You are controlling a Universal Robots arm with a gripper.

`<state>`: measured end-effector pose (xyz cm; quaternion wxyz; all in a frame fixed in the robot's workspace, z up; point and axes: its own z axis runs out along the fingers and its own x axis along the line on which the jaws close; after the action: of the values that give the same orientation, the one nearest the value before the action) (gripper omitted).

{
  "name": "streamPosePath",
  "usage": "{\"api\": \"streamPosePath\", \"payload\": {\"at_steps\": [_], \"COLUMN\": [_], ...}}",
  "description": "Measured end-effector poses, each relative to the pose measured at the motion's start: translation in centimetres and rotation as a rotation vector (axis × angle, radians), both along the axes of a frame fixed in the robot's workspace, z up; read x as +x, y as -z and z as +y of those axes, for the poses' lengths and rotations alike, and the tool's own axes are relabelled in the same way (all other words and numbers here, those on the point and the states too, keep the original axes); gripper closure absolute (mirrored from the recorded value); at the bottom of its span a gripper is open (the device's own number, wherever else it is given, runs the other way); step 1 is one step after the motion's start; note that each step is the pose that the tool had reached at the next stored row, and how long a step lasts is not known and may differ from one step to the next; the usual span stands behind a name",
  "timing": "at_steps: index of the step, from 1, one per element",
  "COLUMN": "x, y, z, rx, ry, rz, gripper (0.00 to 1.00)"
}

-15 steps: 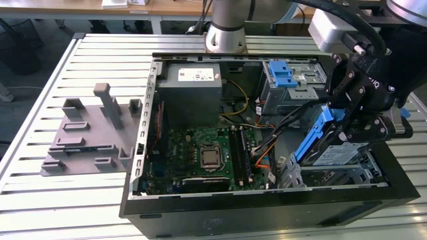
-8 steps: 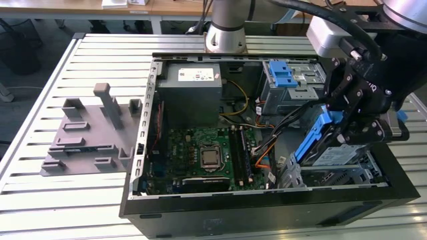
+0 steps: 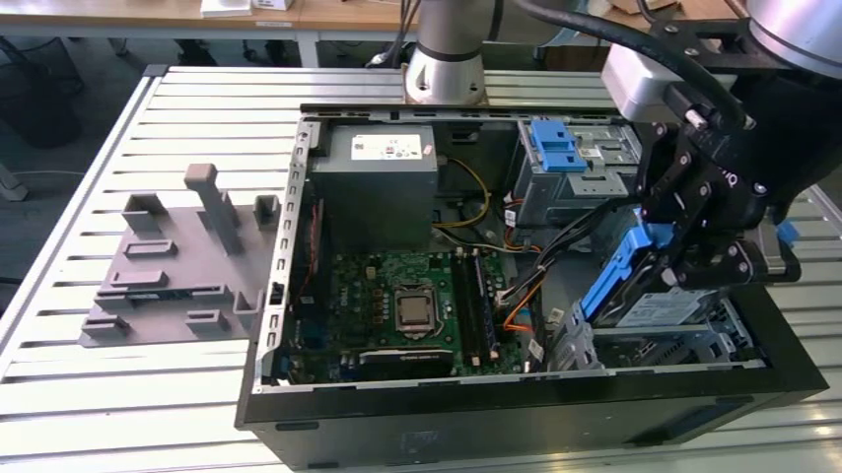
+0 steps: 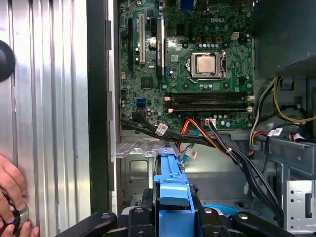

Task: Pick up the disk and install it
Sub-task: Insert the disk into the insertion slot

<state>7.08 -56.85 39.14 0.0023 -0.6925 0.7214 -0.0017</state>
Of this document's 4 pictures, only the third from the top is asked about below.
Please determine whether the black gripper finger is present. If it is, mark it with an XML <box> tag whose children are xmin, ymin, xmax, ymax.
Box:
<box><xmin>660</xmin><ymin>238</ymin><xmax>771</xmax><ymax>292</ymax></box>
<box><xmin>635</xmin><ymin>121</ymin><xmax>717</xmax><ymax>248</ymax></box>

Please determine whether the hard disk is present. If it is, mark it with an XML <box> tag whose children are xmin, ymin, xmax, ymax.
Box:
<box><xmin>583</xmin><ymin>221</ymin><xmax>802</xmax><ymax>330</ymax></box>

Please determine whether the metal disk bay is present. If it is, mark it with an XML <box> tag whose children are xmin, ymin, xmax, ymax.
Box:
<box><xmin>551</xmin><ymin>295</ymin><xmax>751</xmax><ymax>371</ymax></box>

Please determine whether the grey metal drive cage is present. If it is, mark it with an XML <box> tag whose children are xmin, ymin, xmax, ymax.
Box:
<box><xmin>512</xmin><ymin>117</ymin><xmax>652</xmax><ymax>233</ymax></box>

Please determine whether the RAM stick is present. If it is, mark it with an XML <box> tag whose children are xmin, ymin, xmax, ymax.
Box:
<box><xmin>471</xmin><ymin>253</ymin><xmax>500</xmax><ymax>364</ymax></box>

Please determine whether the brown cardboard piece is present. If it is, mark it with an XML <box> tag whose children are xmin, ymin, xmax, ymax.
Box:
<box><xmin>608</xmin><ymin>0</ymin><xmax>679</xmax><ymax>16</ymax></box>

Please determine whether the black open PC case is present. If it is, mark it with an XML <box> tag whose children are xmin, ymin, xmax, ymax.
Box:
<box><xmin>233</xmin><ymin>101</ymin><xmax>830</xmax><ymax>472</ymax></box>

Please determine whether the silver CPU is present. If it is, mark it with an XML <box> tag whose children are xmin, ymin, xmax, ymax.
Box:
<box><xmin>393</xmin><ymin>290</ymin><xmax>436</xmax><ymax>329</ymax></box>

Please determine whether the grey power supply unit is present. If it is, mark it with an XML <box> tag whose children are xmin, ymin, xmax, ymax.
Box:
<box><xmin>308</xmin><ymin>123</ymin><xmax>440</xmax><ymax>252</ymax></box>

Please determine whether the green motherboard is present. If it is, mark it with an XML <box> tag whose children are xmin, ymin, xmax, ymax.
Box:
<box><xmin>288</xmin><ymin>248</ymin><xmax>527</xmax><ymax>385</ymax></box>

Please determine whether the black graphics card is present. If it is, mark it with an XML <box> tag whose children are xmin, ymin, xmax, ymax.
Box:
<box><xmin>357</xmin><ymin>347</ymin><xmax>455</xmax><ymax>380</ymax></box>

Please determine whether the black case fan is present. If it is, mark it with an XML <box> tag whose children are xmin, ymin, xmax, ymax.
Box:
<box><xmin>292</xmin><ymin>194</ymin><xmax>333</xmax><ymax>316</ymax></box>

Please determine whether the grey parts rack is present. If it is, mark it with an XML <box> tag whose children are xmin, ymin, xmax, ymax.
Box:
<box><xmin>76</xmin><ymin>163</ymin><xmax>284</xmax><ymax>351</ymax></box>

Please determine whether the white cardboard box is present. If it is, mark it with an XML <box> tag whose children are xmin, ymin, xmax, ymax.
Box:
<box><xmin>200</xmin><ymin>0</ymin><xmax>254</xmax><ymax>20</ymax></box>

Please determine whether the wooden desk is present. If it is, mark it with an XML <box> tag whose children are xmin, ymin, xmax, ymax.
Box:
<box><xmin>0</xmin><ymin>0</ymin><xmax>751</xmax><ymax>68</ymax></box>

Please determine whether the black mesh bin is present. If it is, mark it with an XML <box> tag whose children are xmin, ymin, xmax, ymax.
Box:
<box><xmin>0</xmin><ymin>34</ymin><xmax>85</xmax><ymax>150</ymax></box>

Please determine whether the white furniture leg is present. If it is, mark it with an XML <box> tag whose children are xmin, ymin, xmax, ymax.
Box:
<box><xmin>0</xmin><ymin>160</ymin><xmax>32</xmax><ymax>203</ymax></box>

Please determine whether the black sleeved wire bundle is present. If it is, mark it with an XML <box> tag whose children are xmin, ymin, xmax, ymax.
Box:
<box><xmin>503</xmin><ymin>199</ymin><xmax>639</xmax><ymax>304</ymax></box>

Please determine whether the blue plastic drive bracket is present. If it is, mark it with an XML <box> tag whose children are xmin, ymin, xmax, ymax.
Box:
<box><xmin>529</xmin><ymin>120</ymin><xmax>591</xmax><ymax>173</ymax></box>

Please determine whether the thick black camera cable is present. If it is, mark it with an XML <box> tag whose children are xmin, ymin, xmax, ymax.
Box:
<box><xmin>561</xmin><ymin>0</ymin><xmax>758</xmax><ymax>130</ymax></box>

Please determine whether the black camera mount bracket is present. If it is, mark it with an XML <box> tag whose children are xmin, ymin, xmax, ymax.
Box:
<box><xmin>647</xmin><ymin>19</ymin><xmax>791</xmax><ymax>70</ymax></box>

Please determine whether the yellow wire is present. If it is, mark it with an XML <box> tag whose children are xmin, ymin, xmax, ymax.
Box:
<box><xmin>432</xmin><ymin>157</ymin><xmax>493</xmax><ymax>229</ymax></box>

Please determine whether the orange wire bundle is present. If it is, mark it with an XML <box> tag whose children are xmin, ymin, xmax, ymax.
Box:
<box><xmin>503</xmin><ymin>294</ymin><xmax>535</xmax><ymax>337</ymax></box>

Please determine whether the red black fan wire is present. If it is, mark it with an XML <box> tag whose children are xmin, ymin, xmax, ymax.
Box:
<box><xmin>294</xmin><ymin>199</ymin><xmax>328</xmax><ymax>302</ymax></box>

